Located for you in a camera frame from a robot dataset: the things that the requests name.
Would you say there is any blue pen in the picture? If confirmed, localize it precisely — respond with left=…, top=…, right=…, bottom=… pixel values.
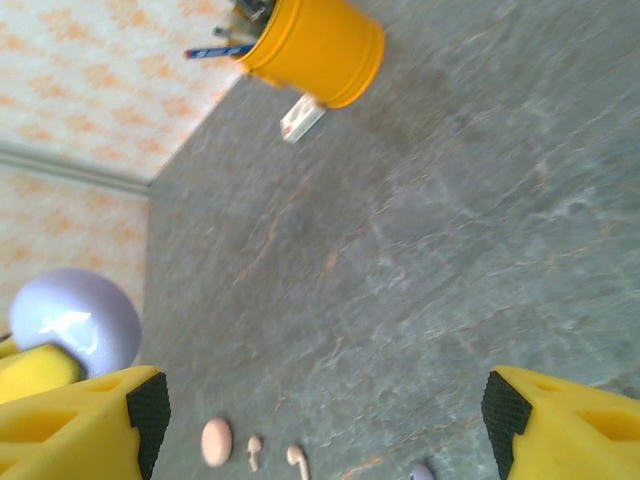
left=183, top=43, right=255, bottom=60

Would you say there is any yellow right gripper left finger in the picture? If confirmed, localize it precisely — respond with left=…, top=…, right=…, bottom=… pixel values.
left=0, top=366, right=172, bottom=480

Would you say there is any peach oval smooth object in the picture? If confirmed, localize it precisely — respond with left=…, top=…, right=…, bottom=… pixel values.
left=200, top=417, right=234, bottom=468

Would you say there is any peach wireless earbud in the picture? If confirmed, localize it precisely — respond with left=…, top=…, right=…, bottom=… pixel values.
left=246, top=434, right=264, bottom=474
left=285, top=444, right=312, bottom=480

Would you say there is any lilac glossy round dome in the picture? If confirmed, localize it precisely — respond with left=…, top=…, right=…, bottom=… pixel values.
left=8, top=267, right=144, bottom=379

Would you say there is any yellow pen cup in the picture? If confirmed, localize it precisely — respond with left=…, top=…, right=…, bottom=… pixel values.
left=234, top=0, right=387, bottom=110

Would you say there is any white red eraser box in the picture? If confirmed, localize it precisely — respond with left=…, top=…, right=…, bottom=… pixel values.
left=279, top=93, right=326, bottom=146

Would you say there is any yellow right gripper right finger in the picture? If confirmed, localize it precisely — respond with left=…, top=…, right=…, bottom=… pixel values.
left=481, top=364, right=640, bottom=480

